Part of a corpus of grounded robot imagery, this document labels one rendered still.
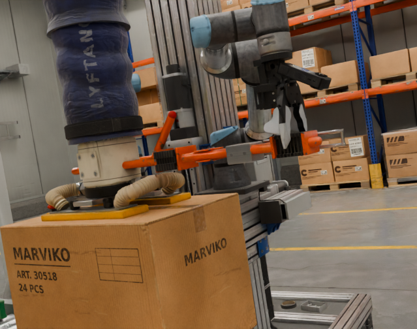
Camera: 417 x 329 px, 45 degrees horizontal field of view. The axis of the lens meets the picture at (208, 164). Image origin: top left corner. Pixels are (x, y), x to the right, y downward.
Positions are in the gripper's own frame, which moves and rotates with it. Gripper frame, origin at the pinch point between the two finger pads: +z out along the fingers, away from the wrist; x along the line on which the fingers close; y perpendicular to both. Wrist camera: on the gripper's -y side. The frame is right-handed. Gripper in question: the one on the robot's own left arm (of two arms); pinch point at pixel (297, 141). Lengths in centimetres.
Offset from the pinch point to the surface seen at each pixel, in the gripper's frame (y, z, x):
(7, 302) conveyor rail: 180, 62, -30
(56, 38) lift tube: 63, -37, 10
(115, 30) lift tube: 49, -37, 0
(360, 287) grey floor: 81, 123, -239
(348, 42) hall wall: 264, -130, -838
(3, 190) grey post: 381, 19, -162
